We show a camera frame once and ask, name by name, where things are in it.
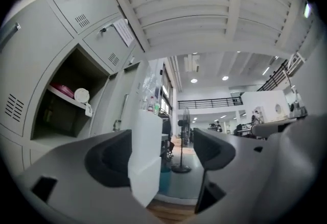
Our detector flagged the grey metal locker cabinet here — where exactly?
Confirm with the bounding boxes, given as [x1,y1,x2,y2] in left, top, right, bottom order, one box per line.
[0,0,150,172]

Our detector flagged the white ceiling air conditioner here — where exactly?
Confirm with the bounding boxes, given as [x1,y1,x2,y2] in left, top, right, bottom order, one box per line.
[183,54,201,73]

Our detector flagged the brown wooden step platform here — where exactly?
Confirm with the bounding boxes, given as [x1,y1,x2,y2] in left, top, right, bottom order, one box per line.
[147,198,199,224]

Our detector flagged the black balcony railing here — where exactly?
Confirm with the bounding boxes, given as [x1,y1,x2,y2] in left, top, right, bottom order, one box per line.
[177,95,243,110]

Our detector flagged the pink flat container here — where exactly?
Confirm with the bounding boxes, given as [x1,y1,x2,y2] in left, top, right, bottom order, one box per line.
[49,83,75,98]

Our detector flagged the white paper notice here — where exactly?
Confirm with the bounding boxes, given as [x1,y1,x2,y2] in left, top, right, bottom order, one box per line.
[112,18,135,47]

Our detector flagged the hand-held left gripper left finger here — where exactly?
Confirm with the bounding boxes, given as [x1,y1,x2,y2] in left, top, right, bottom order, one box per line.
[15,130,164,224]

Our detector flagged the clear plastic bag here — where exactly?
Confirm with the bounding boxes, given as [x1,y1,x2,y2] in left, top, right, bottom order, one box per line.
[143,71,163,106]

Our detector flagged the black stair railing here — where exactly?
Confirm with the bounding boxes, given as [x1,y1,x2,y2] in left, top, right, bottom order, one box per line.
[256,59,291,92]

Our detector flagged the grey locker door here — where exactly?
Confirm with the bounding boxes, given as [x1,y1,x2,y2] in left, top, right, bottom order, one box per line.
[90,61,150,139]

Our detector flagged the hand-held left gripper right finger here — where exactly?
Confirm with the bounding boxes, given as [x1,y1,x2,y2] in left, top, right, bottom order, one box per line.
[178,128,275,224]

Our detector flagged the white tube ceiling light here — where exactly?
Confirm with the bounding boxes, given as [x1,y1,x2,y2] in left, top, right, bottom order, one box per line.
[303,1,313,18]

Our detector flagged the black pedestal fan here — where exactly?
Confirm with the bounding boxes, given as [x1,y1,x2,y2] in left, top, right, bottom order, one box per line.
[170,106,193,174]

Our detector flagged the large white foam box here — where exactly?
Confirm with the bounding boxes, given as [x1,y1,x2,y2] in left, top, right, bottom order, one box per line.
[127,109,164,209]

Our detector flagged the white round container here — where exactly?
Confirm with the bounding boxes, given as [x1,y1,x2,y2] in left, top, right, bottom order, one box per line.
[73,87,93,118]

